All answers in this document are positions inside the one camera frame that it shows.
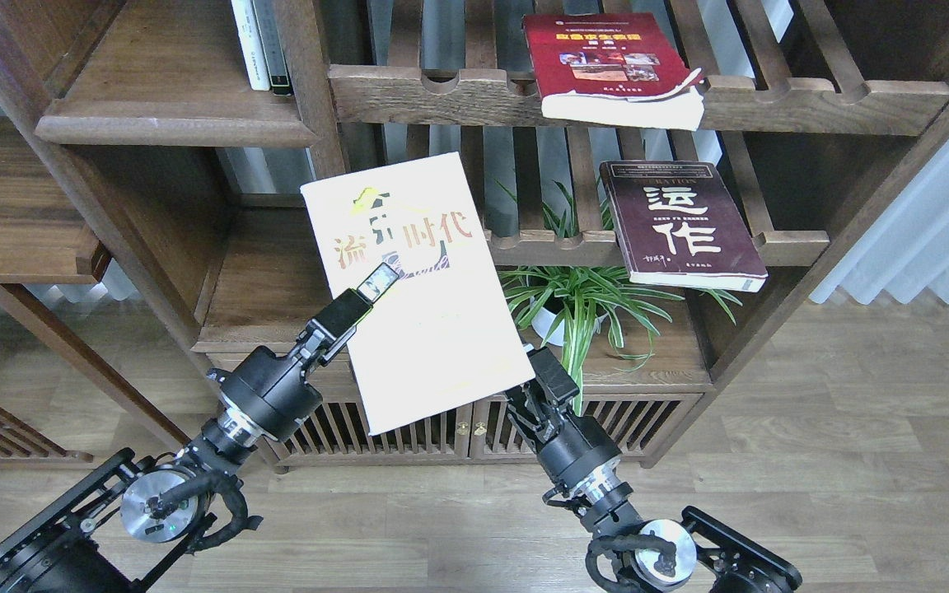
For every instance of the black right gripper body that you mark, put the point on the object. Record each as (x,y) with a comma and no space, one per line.
(575,452)

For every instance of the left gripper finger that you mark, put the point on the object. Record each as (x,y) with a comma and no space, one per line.
(378,282)

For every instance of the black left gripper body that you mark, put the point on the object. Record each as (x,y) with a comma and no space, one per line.
(271,395)

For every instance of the yellow green book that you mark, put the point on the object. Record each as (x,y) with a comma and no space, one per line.
(442,336)

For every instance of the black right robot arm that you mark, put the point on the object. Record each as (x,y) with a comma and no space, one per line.
(627,553)

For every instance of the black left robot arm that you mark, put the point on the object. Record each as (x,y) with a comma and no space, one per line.
(193,499)

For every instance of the white plant pot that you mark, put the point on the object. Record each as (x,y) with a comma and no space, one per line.
(560,317)

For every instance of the green spider plant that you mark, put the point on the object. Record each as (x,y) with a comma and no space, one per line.
(610,287)

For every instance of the dark brown book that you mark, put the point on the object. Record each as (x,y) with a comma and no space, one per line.
(678,226)

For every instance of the dark wooden bookshelf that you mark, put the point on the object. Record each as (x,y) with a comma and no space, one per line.
(125,102)

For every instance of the white upright book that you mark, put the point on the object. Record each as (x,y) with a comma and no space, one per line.
(250,42)

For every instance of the grey black upright book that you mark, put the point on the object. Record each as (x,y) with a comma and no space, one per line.
(279,80)

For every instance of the wooden side table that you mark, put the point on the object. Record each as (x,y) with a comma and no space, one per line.
(44,240)

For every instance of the red book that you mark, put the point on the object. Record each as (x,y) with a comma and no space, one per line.
(612,69)

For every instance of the white curtain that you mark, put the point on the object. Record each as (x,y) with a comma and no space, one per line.
(906,251)

